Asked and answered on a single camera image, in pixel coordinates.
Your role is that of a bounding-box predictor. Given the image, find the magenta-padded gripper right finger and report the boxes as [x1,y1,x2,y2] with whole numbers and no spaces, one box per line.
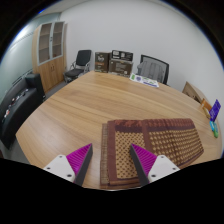
[129,143,181,187]

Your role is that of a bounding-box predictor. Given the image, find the black mesh office chair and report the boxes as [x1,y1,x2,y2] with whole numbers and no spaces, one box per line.
[136,54,170,86]

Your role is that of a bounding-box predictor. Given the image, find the wooden cabinet with glass doors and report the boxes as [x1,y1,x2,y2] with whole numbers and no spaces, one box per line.
[31,21,68,94]

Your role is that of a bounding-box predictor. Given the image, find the small dark printed box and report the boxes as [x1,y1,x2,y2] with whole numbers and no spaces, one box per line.
[111,49,134,63]

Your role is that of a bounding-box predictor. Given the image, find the black leather sofa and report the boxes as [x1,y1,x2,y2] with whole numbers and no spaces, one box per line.
[0,73,47,149]

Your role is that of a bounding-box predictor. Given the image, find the orange box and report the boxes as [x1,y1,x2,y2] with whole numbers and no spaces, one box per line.
[200,98,213,118]

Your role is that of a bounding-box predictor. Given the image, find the brown patterned towel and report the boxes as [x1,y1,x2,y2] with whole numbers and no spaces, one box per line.
[99,118,205,190]

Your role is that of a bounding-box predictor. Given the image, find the large dark printed box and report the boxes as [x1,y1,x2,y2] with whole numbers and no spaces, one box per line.
[108,59,134,78]

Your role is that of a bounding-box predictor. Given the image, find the white printed leaflet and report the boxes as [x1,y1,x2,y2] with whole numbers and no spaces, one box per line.
[129,72,160,89]

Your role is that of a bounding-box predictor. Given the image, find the brown cardboard box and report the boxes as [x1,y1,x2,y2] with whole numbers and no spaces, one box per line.
[94,51,112,74]

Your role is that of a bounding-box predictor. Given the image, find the green small box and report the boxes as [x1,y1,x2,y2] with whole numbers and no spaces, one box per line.
[211,123,220,139]

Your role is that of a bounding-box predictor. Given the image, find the grey jacket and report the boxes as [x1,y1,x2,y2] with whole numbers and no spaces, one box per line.
[137,60,166,84]

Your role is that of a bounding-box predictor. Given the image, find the low wooden side cabinet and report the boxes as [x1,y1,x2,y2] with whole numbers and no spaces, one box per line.
[181,81,209,104]

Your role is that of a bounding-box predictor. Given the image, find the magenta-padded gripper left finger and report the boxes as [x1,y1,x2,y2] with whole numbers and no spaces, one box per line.
[43,143,94,187]

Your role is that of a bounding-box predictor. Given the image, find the black visitor chair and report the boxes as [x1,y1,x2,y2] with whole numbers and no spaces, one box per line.
[63,49,92,84]

